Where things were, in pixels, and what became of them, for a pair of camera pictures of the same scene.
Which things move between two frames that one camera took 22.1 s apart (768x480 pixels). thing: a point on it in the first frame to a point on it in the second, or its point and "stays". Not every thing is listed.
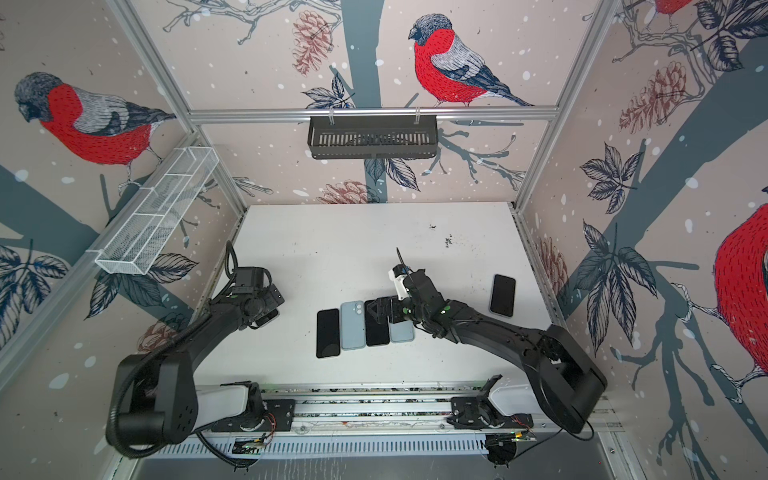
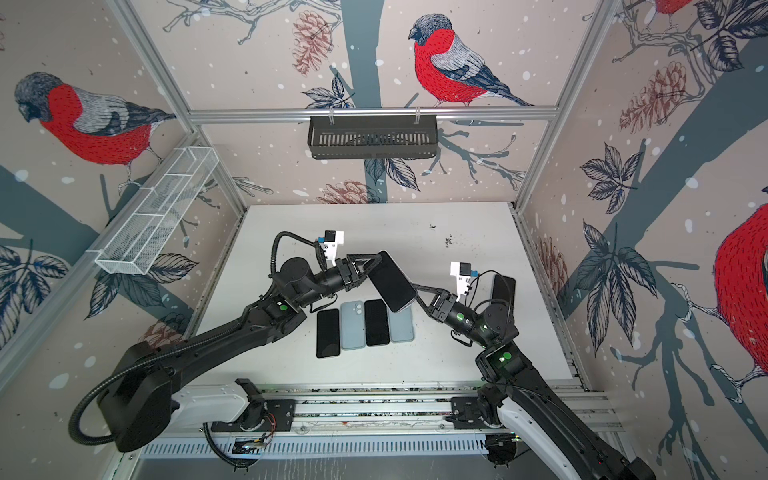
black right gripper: (382, 314) to (444, 305)
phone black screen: (376, 334) stays
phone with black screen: (327, 333) stays
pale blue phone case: (401, 332) stays
